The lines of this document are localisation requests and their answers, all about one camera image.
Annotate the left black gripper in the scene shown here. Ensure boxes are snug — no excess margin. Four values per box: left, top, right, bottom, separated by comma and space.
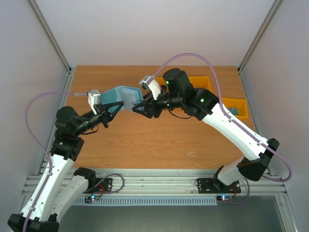
74, 100, 123, 136

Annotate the teal card holder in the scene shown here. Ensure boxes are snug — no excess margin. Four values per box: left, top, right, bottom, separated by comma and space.
100, 86, 143, 112

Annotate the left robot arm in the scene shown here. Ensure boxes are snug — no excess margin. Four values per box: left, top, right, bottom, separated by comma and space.
8, 101, 124, 232

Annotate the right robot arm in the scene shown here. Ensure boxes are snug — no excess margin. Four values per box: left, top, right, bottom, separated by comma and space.
132, 68, 279, 193

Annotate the card in right bin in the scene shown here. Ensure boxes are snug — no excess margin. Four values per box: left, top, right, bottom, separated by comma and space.
228, 107, 239, 116

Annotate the middle yellow bin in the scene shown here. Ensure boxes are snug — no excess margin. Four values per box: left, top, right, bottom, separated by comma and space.
188, 76, 212, 92

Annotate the left small circuit board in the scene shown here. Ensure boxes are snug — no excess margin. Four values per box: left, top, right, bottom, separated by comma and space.
84, 195, 100, 203

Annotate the small circuit board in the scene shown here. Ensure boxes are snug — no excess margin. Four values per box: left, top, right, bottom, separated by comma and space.
217, 195, 233, 202
84, 195, 100, 203

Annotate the right yellow bin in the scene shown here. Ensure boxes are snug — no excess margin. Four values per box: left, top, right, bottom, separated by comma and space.
222, 97, 249, 120

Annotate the right small circuit board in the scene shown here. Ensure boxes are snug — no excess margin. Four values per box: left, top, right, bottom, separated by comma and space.
217, 195, 233, 202

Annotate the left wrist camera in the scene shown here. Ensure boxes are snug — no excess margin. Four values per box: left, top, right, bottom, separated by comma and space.
87, 89, 101, 115

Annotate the left frame post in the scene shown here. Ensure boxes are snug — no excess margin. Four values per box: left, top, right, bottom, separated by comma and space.
28, 0, 72, 73

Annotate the frame post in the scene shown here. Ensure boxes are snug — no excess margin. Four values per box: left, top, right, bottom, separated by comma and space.
28, 0, 72, 73
238, 0, 284, 73

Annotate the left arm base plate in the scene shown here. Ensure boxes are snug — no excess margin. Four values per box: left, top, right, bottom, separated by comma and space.
84, 178, 112, 194

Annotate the grey slotted cable duct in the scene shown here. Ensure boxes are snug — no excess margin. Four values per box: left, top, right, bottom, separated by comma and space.
73, 196, 217, 206

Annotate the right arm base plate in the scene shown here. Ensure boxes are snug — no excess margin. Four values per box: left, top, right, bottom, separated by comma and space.
194, 178, 241, 194

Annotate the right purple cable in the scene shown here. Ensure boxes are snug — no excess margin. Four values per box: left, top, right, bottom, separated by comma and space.
151, 52, 293, 182

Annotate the right frame post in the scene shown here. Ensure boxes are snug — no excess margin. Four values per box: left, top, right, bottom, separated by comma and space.
238, 0, 284, 73

